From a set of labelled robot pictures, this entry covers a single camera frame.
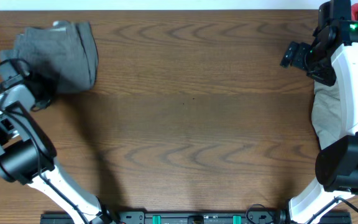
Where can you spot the beige shorts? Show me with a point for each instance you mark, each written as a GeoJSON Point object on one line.
{"type": "Point", "coordinates": [326, 114]}

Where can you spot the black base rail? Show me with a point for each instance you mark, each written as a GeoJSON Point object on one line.
{"type": "Point", "coordinates": [254, 215]}

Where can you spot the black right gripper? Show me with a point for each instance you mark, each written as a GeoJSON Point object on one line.
{"type": "Point", "coordinates": [294, 56]}

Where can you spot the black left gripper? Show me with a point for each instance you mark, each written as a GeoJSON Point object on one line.
{"type": "Point", "coordinates": [53, 84]}

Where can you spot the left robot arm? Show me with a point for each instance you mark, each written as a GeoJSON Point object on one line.
{"type": "Point", "coordinates": [28, 156]}

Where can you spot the red cloth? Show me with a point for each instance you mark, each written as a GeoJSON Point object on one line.
{"type": "Point", "coordinates": [354, 12]}

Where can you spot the grey shorts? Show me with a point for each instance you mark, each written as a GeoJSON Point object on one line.
{"type": "Point", "coordinates": [66, 52]}

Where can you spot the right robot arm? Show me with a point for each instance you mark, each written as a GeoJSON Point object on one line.
{"type": "Point", "coordinates": [331, 60]}

